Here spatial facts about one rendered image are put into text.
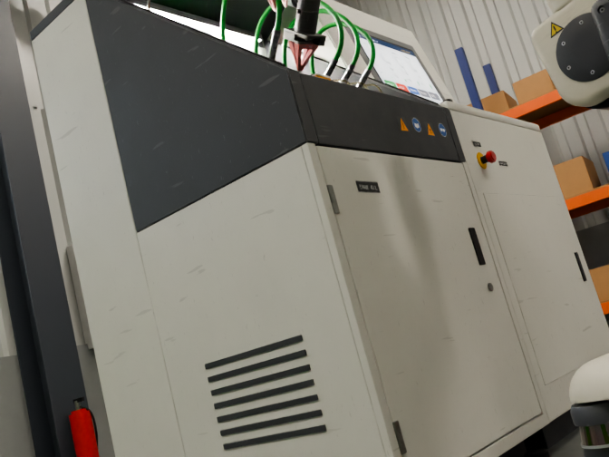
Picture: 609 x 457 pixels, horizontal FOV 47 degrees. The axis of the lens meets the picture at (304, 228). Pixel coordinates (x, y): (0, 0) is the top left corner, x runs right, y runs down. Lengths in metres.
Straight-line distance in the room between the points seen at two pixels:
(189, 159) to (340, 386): 0.63
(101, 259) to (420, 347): 0.88
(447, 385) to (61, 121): 1.25
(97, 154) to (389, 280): 0.87
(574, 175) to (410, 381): 5.65
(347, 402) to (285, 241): 0.34
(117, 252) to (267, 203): 0.53
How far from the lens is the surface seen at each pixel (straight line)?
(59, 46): 2.10
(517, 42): 8.61
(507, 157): 2.25
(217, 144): 1.56
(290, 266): 1.41
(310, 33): 1.84
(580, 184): 6.94
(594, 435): 1.01
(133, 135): 1.79
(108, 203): 1.87
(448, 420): 1.51
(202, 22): 2.18
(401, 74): 2.52
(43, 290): 5.51
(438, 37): 9.00
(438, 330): 1.56
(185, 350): 1.66
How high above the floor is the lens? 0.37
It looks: 11 degrees up
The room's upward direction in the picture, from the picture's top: 15 degrees counter-clockwise
